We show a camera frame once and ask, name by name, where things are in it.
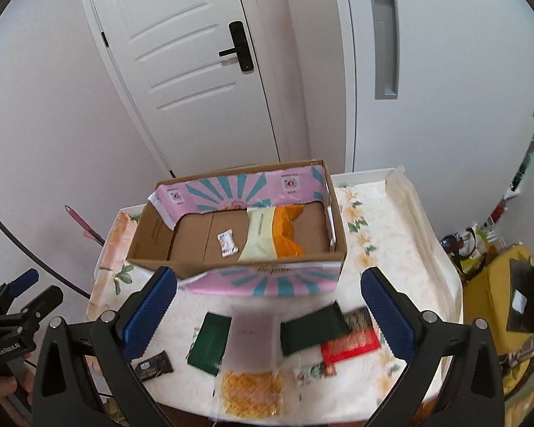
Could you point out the orange snack packet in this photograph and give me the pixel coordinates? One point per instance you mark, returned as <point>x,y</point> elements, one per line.
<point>289,231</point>

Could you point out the floral table cloth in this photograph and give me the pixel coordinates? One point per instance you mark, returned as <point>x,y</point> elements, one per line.
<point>374,240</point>

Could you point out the translucent white snack packet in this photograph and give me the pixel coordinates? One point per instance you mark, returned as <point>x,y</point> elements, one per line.
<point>253,338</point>

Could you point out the white panel door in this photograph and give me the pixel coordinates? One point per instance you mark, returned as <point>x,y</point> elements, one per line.
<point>173,75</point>

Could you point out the yellow waffle packet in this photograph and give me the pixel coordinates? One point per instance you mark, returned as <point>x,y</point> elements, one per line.
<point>251,393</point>

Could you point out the cream snack packet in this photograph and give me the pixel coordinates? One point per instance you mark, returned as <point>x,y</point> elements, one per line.
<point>259,235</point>

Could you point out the red snack packet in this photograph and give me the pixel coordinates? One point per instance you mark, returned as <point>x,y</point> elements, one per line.
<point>349,347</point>

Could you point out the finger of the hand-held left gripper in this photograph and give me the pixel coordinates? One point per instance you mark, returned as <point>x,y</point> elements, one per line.
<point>40,300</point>
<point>24,279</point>

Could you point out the person's left hand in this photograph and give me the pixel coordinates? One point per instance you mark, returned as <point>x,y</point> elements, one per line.
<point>6,387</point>

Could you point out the small white sachet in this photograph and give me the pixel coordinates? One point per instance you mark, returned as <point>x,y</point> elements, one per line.
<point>227,243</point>

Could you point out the white cabinet door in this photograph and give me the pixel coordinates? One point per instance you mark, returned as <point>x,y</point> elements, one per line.
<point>449,120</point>

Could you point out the small black snack packet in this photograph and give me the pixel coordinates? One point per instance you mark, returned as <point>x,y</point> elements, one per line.
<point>155,365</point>

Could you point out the green bottle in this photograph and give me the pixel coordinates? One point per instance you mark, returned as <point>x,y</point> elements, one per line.
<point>523,171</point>

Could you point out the pink printed cardboard box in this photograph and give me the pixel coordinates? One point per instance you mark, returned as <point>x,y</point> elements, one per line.
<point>191,249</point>

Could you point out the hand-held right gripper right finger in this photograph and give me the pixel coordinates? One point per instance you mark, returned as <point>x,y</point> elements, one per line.
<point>389,320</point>

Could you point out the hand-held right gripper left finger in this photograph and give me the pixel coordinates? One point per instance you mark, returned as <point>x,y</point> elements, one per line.
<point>151,316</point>

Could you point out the small floral snack packet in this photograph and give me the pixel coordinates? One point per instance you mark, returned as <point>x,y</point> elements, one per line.
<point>316,372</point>

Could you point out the dark patterned snack packet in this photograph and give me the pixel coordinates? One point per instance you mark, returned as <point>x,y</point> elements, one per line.
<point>359,320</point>

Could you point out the dark green snack packet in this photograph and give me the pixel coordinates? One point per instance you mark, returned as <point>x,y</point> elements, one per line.
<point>313,331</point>
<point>210,342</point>

